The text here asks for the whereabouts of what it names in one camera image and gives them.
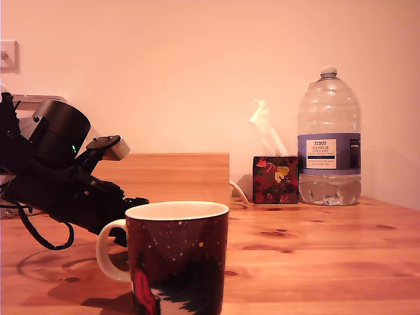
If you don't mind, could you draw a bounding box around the light wooden box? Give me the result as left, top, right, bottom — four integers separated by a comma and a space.
91, 152, 231, 211

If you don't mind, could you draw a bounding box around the dark red printed mug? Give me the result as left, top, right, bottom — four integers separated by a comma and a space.
95, 201, 230, 315

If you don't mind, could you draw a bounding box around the floral tissue box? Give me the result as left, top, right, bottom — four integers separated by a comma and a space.
252, 156, 300, 205

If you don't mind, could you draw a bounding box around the white tissue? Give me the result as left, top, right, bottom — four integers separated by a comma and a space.
248, 98, 289, 158

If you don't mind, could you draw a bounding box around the large clear water bottle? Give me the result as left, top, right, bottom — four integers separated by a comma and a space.
297, 66, 362, 207

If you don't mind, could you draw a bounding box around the grey camera box with bracket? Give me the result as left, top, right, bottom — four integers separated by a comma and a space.
73, 133, 131, 171

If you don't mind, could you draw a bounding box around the black looping cable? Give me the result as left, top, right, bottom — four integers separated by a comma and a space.
0, 202, 43, 216
16, 203, 75, 252

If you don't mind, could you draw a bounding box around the white cable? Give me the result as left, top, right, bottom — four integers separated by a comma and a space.
229, 179, 255, 211

